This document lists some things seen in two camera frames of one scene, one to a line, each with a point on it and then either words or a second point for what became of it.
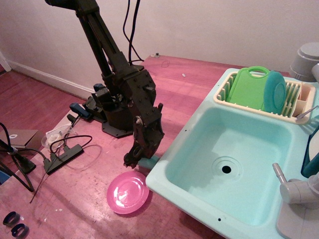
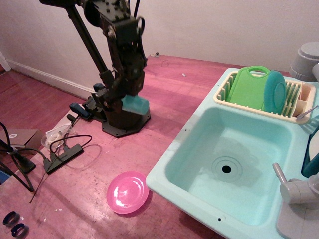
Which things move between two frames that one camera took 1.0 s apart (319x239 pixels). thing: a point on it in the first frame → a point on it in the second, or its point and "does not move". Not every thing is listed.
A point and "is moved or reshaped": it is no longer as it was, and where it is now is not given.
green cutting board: x=247 y=90 does not move
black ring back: x=9 y=216 does not move
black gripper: x=148 y=133 → x=126 y=38
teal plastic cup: x=147 y=163 is moved or reshaped
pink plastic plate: x=127 y=192 does not move
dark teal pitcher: x=310 y=168 does not move
